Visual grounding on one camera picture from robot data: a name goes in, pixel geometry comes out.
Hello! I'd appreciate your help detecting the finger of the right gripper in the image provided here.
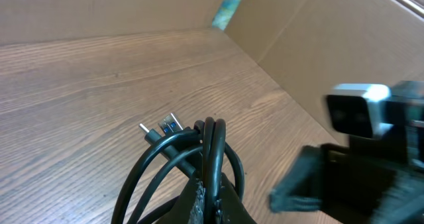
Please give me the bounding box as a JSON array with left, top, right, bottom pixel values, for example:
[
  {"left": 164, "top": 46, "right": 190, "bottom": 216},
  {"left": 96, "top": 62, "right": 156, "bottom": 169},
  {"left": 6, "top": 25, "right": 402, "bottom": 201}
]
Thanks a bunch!
[{"left": 270, "top": 146, "right": 323, "bottom": 213}]

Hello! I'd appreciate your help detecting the thick black USB cable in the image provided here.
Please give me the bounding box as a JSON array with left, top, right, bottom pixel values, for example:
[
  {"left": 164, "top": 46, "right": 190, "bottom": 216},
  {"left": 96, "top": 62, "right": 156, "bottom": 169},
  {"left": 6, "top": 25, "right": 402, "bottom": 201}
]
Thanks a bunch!
[{"left": 111, "top": 112, "right": 246, "bottom": 224}]

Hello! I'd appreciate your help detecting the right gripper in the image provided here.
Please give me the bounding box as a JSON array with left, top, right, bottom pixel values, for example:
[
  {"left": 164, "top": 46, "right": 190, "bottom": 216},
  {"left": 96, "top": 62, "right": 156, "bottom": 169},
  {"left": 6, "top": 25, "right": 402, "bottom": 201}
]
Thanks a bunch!
[{"left": 321, "top": 81, "right": 423, "bottom": 223}]

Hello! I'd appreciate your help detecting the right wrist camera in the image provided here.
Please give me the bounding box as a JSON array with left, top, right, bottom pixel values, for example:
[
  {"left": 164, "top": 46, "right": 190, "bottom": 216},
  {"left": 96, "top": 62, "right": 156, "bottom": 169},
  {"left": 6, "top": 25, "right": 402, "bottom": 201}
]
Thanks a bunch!
[{"left": 325, "top": 84, "right": 393, "bottom": 139}]

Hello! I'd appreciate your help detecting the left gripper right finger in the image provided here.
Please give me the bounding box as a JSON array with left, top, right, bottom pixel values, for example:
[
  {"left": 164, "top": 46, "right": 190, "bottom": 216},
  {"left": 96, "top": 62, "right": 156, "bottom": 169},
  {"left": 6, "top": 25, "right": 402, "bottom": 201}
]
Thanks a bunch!
[{"left": 214, "top": 173, "right": 256, "bottom": 224}]

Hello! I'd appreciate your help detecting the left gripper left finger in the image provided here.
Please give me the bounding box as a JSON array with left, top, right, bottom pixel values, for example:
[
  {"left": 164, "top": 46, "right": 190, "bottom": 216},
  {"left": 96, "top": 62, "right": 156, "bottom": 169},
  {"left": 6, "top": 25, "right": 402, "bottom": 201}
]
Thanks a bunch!
[{"left": 157, "top": 173, "right": 205, "bottom": 224}]

